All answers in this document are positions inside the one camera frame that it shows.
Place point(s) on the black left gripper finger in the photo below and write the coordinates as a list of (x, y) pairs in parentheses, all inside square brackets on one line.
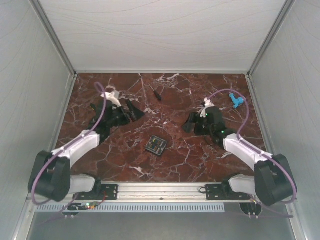
[(131, 110), (139, 114)]

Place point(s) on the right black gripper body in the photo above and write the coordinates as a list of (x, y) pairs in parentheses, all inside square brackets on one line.
[(201, 127)]

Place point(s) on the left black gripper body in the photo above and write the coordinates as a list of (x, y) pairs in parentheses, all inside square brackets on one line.
[(120, 117)]

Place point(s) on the black fuse box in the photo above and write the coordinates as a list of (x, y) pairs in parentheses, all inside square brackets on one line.
[(156, 145)]

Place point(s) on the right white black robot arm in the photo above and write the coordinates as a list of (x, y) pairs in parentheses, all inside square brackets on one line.
[(272, 182)]

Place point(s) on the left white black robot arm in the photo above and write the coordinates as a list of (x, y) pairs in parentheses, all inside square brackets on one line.
[(51, 173)]

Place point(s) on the yellow black screwdriver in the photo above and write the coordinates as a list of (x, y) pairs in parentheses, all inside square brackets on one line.
[(93, 107)]

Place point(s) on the small black screwdriver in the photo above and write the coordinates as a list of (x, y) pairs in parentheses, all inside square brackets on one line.
[(156, 94)]

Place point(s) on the blue plastic fitting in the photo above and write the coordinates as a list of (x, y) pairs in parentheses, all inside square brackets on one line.
[(237, 101)]

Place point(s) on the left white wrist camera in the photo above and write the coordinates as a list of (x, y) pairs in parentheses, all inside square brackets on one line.
[(113, 97)]

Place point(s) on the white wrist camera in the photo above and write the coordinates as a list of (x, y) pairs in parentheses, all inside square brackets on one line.
[(113, 97), (207, 103)]

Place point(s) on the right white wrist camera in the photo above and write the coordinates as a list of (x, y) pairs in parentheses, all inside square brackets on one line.
[(207, 103)]

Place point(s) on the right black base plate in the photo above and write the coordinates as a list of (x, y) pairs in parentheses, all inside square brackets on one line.
[(221, 192)]

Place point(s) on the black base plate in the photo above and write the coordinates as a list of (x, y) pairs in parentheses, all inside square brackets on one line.
[(221, 192), (108, 192)]

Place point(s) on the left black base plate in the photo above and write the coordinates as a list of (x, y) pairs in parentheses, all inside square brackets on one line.
[(108, 192)]

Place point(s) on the aluminium mounting rail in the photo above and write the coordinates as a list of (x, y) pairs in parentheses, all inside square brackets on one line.
[(140, 191)]

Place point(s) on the grey slotted cable duct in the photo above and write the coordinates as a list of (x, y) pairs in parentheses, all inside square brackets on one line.
[(149, 207)]

